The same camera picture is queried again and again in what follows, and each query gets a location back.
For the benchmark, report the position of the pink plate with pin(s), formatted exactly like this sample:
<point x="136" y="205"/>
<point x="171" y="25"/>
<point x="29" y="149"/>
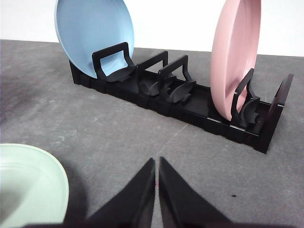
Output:
<point x="235" y="47"/>

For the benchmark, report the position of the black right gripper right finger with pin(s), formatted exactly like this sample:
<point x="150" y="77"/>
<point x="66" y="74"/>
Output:
<point x="180" y="209"/>

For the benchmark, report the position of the blue plate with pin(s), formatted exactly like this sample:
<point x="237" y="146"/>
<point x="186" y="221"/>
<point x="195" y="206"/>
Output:
<point x="95" y="28"/>

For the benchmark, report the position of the black plate rack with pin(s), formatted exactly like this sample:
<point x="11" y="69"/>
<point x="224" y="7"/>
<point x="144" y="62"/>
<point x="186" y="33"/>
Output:
<point x="242" y="137"/>

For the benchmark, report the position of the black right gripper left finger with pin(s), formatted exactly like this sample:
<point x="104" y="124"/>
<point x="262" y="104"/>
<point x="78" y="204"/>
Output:
<point x="133" y="209"/>

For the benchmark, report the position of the green plate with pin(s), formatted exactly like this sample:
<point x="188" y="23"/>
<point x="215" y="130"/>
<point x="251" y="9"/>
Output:
<point x="28" y="166"/>

